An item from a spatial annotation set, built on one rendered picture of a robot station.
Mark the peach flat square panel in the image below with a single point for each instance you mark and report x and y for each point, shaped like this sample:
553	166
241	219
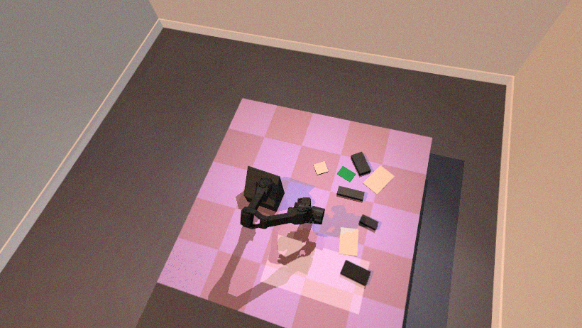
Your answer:
378	179

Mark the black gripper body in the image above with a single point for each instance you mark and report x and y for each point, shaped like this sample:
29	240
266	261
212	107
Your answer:
316	221

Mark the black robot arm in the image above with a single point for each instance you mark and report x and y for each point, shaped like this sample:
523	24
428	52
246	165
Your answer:
300	214

